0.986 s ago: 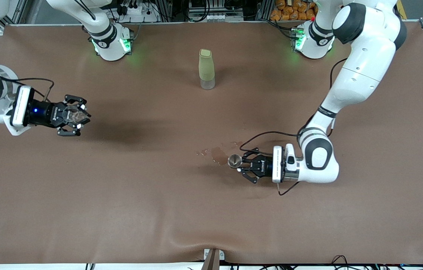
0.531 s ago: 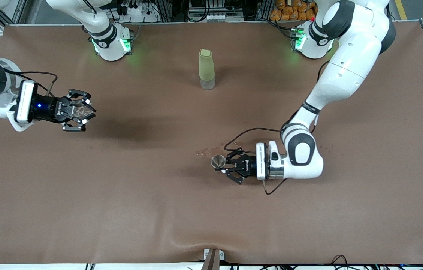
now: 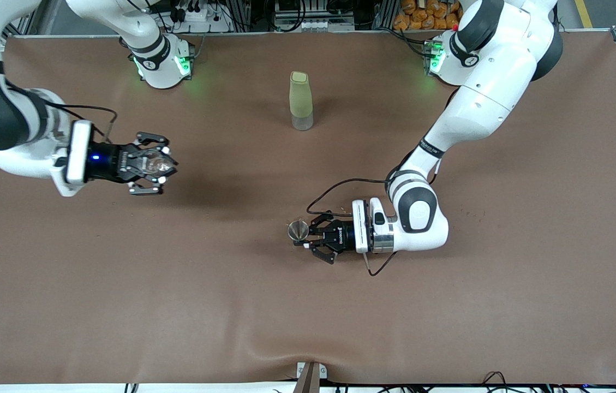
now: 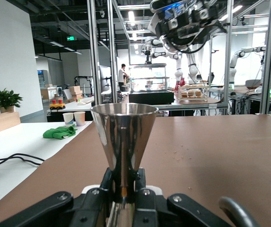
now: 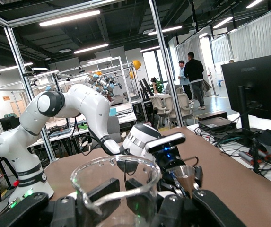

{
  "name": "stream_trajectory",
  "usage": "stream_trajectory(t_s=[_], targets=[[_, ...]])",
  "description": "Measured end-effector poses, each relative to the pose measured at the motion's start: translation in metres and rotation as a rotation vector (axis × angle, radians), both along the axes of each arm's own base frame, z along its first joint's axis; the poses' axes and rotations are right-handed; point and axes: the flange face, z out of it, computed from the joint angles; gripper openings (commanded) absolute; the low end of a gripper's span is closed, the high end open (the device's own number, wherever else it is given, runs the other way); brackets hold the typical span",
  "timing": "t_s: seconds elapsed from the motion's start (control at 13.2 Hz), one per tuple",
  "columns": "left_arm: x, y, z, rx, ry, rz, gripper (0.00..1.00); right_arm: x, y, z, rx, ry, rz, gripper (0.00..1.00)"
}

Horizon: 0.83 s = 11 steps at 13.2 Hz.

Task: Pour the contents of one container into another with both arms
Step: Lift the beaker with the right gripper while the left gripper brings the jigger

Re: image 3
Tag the orange snack bags pile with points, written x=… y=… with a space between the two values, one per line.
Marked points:
x=422 y=16

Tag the green sleeved bottle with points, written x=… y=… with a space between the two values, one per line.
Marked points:
x=301 y=98

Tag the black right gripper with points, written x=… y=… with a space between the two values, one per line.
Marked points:
x=105 y=162

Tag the metal table clamp bracket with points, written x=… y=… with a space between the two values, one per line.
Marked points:
x=310 y=376

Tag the white power strip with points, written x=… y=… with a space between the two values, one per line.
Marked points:
x=198 y=22

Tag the clear glass measuring cup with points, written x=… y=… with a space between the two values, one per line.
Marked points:
x=157 y=164

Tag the steel double jigger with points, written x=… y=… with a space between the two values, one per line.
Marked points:
x=298 y=229

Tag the brown table mat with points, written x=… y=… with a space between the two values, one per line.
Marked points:
x=308 y=305

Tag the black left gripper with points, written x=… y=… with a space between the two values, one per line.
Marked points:
x=342 y=235

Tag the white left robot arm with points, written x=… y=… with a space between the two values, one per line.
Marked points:
x=482 y=103

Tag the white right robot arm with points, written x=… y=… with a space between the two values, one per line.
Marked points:
x=149 y=65

